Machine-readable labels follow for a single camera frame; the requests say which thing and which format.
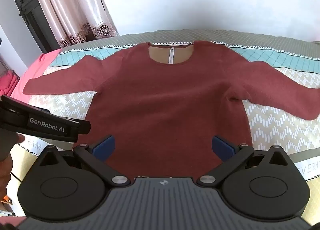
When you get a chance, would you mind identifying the red folded cloth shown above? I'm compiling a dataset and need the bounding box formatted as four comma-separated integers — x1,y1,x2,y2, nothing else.
0,69,21,96

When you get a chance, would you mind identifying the pink lace curtain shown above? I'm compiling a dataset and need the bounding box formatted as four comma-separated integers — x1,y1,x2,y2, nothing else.
29,0,120,48

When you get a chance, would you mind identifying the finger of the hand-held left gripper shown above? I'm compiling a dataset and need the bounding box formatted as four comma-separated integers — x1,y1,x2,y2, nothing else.
73,119,91,136

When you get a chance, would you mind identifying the person's left hand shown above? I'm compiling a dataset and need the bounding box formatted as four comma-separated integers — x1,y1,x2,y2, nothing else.
0,134,25,197

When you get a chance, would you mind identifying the black cable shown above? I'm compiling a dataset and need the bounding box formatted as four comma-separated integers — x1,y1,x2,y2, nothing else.
9,171,23,185

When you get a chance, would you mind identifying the dark door frame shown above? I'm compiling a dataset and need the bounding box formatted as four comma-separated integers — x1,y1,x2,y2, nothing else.
6,0,48,54

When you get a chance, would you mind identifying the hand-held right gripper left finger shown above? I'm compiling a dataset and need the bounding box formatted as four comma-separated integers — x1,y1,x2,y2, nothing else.
37,135,131,187

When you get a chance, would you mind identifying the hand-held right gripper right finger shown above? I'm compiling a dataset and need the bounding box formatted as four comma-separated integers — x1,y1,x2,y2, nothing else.
197,135,292,187

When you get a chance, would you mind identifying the dark red sweater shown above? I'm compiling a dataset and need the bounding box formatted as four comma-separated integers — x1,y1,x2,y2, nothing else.
22,40,320,178

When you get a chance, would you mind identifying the patterned bed blanket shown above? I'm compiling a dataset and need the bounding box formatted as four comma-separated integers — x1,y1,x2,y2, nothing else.
15,28,320,188

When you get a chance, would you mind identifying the pink bed sheet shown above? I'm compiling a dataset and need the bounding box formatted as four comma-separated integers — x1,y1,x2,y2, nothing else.
11,49,62,101

